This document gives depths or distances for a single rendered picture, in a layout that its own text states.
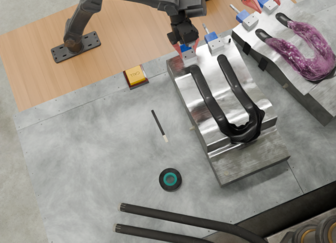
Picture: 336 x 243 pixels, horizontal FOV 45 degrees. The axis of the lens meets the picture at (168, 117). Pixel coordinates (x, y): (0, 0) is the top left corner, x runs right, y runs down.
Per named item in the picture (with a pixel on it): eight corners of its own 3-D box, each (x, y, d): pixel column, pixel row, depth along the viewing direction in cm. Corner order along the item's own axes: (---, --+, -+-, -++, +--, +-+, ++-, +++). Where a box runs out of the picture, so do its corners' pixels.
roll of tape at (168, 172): (184, 189, 145) (184, 187, 141) (162, 194, 145) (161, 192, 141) (179, 167, 147) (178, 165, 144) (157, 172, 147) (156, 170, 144)
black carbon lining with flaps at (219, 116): (187, 70, 153) (186, 58, 144) (226, 54, 154) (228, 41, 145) (226, 153, 141) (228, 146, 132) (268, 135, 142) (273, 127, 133)
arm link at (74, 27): (79, 30, 161) (106, -15, 133) (77, 45, 159) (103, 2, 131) (63, 26, 158) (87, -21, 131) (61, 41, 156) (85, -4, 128)
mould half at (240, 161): (167, 70, 161) (165, 54, 148) (228, 46, 162) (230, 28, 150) (220, 188, 144) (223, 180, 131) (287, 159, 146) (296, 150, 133)
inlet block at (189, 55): (171, 39, 158) (170, 32, 153) (183, 35, 158) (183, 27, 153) (185, 67, 154) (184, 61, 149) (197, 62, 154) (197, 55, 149)
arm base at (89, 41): (97, 34, 159) (91, 20, 162) (49, 54, 158) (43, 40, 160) (101, 45, 167) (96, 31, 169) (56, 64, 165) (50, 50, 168)
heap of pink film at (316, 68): (259, 43, 155) (263, 32, 148) (293, 17, 158) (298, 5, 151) (310, 91, 148) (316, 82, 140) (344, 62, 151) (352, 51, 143)
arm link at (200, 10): (207, 0, 140) (198, -22, 130) (206, 21, 138) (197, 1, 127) (174, 4, 144) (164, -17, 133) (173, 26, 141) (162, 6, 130)
